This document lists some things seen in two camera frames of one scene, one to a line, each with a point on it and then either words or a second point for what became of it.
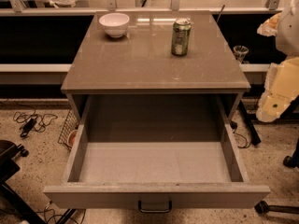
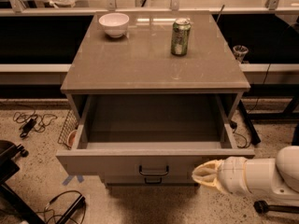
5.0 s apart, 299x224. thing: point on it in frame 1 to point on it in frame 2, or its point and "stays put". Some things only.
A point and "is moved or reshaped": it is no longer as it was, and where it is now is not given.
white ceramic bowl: [114, 23] stays put
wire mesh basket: [71, 125] stays put
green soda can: [180, 35] stays put
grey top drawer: [127, 148] is moved or reshaped
